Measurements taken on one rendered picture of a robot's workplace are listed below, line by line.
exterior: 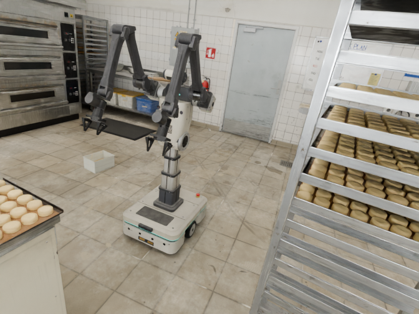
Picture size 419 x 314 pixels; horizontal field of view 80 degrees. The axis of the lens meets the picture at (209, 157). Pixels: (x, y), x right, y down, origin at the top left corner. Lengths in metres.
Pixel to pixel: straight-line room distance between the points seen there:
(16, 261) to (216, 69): 4.53
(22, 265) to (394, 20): 1.37
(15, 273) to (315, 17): 4.73
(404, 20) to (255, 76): 4.27
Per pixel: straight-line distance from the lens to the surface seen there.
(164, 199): 2.19
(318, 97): 0.75
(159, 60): 5.67
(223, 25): 5.13
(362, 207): 0.99
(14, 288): 1.25
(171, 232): 2.01
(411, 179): 0.84
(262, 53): 4.94
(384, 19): 0.78
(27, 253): 1.19
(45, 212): 1.14
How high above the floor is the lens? 1.57
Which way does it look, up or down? 23 degrees down
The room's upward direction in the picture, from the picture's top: 8 degrees clockwise
